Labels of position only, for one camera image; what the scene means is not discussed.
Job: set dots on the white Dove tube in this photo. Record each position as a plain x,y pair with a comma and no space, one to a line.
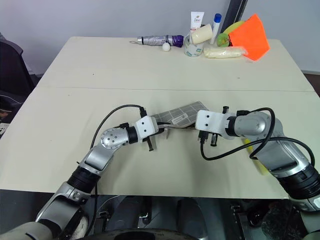
196,21

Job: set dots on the white bottle blue cap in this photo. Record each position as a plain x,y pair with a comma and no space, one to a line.
216,27

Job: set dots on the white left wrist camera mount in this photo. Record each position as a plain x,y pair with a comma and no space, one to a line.
146,126

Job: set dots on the black chair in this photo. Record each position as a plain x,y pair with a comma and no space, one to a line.
12,72

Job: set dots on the yellow highlighter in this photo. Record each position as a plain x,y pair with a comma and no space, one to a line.
262,170

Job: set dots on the green toy fruit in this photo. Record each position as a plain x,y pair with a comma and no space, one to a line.
223,40

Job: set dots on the cream cylinder roll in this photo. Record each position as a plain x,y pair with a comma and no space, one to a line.
202,34

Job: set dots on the dark upright pole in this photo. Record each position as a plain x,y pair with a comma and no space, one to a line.
237,12

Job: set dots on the grey grid pouch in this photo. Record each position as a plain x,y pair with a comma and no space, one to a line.
182,113

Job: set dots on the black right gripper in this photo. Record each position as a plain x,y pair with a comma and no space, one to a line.
208,133

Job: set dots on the clear bag white contents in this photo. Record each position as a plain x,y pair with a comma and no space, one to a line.
223,52

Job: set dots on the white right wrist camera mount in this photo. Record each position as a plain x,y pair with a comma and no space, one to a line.
210,121

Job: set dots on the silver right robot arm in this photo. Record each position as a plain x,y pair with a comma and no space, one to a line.
252,125

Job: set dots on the small white ball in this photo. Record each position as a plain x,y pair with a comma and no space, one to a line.
166,47

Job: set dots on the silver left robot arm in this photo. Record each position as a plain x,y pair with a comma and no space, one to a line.
112,138

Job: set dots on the orange cloth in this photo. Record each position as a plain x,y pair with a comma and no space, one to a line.
251,37

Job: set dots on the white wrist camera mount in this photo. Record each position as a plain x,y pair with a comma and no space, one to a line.
146,126
210,121

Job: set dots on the white cup green print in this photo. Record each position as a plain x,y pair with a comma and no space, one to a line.
193,49

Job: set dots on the yellow banana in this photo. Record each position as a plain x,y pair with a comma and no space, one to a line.
233,26

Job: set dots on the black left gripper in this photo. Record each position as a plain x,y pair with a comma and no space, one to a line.
154,135

